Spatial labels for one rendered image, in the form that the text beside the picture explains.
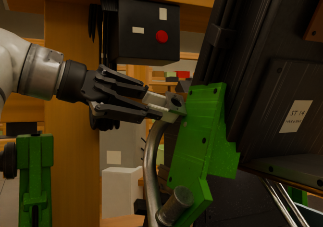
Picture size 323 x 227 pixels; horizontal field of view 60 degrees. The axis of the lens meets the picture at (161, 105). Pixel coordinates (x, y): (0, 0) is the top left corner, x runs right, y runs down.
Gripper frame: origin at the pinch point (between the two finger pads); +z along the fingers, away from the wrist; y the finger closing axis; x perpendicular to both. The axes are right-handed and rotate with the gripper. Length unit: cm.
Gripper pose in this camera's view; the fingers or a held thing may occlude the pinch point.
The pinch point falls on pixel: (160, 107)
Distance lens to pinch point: 57.8
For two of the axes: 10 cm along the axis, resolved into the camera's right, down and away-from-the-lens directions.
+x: -4.5, 6.7, 6.0
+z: 8.9, 2.6, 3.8
